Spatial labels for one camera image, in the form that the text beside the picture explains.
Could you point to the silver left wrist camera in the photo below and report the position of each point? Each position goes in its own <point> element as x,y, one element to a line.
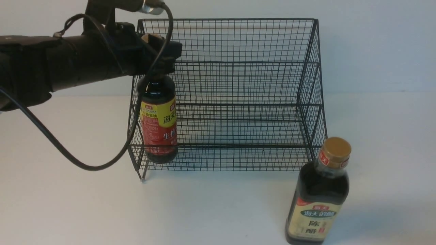
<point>152,7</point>

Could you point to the vinegar bottle cream label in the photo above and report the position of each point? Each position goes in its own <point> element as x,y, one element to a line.
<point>321,189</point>

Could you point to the soy sauce bottle red label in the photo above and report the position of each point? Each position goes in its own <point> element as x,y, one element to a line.
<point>158,117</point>

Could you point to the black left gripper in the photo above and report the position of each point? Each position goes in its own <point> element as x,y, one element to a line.
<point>117,50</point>

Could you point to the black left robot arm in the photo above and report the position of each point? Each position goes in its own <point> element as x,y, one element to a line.
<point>32,68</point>

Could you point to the black wire mesh shelf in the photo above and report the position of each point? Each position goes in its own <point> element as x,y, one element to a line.
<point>249,96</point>

